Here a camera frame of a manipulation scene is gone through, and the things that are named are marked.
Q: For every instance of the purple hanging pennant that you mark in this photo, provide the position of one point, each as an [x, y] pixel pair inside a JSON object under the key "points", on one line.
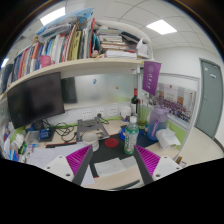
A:
{"points": [[150, 76]]}

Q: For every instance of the stack of flat books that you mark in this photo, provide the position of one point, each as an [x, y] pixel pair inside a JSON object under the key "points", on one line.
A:
{"points": [[115, 43]]}

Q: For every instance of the white paper sheet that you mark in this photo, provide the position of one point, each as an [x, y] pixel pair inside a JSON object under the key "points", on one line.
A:
{"points": [[109, 167]]}

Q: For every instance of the blue small box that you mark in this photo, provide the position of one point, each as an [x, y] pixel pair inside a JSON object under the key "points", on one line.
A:
{"points": [[45, 133]]}

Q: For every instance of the green-label plastic water bottle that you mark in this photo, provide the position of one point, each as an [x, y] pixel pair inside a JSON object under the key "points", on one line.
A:
{"points": [[131, 135]]}

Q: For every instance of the ceiling light panel right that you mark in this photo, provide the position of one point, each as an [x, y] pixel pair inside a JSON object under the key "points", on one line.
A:
{"points": [[161, 27]]}

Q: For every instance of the row of upright books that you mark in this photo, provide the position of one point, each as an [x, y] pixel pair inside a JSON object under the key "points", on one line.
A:
{"points": [[73, 44]]}

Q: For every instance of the purple translucent water jug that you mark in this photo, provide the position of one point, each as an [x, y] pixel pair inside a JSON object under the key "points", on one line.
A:
{"points": [[157, 121]]}

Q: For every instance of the grey-green door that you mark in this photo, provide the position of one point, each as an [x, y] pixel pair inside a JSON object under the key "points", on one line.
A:
{"points": [[211, 102]]}

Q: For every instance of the white crumpled tissue pack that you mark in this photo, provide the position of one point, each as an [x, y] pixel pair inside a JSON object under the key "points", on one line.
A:
{"points": [[167, 139]]}

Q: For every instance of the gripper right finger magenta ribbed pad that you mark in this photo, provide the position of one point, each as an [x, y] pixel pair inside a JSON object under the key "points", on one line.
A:
{"points": [[153, 167]]}

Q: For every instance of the ceiling light panel left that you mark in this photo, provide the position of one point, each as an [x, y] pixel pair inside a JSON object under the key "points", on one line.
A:
{"points": [[52, 16]]}

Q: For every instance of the pink cup on shelf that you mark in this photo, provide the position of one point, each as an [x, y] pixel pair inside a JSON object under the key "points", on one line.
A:
{"points": [[45, 61]]}

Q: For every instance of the blue round coaster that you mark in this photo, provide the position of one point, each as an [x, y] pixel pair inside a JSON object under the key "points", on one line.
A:
{"points": [[121, 134]]}

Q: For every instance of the ceiling light panel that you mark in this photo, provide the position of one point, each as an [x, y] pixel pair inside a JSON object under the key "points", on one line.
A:
{"points": [[161, 27], [52, 16]]}

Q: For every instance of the white small jar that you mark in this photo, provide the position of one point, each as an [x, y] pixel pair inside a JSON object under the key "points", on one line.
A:
{"points": [[125, 112]]}

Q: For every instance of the white bag on shelf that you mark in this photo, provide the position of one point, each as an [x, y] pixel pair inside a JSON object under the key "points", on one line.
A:
{"points": [[142, 49]]}

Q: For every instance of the white paper cup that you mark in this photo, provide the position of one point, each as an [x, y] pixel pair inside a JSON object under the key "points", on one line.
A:
{"points": [[91, 139]]}

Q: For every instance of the white wall shelf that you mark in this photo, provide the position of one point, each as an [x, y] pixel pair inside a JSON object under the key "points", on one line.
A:
{"points": [[83, 67]]}

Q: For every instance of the black desk mat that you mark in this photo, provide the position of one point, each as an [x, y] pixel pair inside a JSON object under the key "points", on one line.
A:
{"points": [[105, 153]]}

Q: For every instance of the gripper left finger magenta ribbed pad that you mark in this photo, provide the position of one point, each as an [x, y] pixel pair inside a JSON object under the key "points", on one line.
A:
{"points": [[71, 163]]}

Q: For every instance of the dark wine bottle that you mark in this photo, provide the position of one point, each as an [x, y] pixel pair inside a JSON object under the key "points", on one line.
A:
{"points": [[134, 102]]}

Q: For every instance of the red round coaster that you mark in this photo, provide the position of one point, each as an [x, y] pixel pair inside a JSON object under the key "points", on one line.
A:
{"points": [[111, 143]]}

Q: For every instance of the glass with green plant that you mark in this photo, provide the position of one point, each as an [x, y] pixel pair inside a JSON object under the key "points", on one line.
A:
{"points": [[142, 114]]}

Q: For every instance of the grey metal laptop stand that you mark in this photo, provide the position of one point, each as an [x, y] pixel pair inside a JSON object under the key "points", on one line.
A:
{"points": [[84, 126]]}

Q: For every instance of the black computer monitor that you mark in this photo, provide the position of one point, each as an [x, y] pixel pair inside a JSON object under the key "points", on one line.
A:
{"points": [[35, 99]]}

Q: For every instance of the group photo poster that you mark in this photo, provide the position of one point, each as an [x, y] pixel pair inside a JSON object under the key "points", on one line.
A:
{"points": [[179, 101]]}

